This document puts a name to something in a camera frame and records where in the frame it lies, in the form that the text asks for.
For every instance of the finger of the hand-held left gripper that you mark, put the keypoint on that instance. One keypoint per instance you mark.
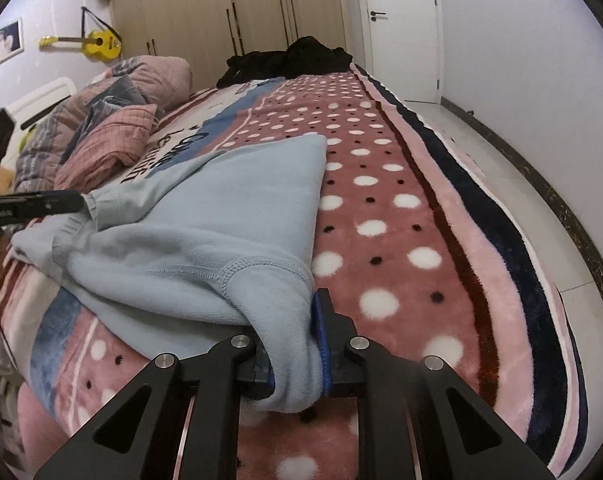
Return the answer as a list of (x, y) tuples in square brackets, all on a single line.
[(46, 204)]

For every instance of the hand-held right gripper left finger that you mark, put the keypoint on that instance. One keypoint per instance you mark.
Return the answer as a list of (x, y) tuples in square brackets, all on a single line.
[(251, 376)]

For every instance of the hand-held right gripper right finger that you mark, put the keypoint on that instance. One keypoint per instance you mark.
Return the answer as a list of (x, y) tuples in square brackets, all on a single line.
[(322, 340)]

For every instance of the light blue sweatshirt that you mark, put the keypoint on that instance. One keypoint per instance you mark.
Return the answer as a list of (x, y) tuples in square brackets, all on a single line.
[(206, 220)]

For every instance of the yellow plush toy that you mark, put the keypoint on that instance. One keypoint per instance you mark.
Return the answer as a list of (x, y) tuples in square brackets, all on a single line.
[(6, 180)]

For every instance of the green plush toy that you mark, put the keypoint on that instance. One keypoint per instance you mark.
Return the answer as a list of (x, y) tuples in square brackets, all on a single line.
[(30, 134)]

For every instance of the white bed headboard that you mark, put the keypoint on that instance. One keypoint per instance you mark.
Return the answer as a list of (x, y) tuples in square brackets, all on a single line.
[(41, 102)]

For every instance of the pink plaid pillow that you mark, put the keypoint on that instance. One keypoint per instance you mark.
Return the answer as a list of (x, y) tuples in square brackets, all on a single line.
[(111, 145)]

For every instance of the blue-grey plaid cloth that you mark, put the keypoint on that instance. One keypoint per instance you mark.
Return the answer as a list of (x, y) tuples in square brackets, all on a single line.
[(104, 112)]

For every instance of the printed dotted striped blanket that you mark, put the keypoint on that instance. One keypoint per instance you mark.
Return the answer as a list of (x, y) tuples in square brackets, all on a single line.
[(406, 240)]

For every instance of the pink and blue plaid quilt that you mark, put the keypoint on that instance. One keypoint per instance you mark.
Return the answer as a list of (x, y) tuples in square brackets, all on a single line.
[(151, 77)]

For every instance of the pink cloth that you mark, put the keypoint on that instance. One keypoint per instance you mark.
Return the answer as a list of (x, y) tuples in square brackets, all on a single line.
[(41, 435)]

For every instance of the black clothes pile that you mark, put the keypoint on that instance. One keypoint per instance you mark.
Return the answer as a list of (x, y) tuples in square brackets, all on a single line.
[(316, 57), (251, 67)]

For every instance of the beige wooden wardrobe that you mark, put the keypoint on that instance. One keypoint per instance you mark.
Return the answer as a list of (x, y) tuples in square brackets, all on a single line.
[(261, 5)]

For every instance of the white door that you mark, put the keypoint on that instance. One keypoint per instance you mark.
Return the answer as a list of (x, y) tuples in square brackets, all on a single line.
[(401, 35)]

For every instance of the framed wall photo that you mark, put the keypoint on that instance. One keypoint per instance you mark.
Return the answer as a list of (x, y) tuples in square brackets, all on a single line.
[(1, 45)]

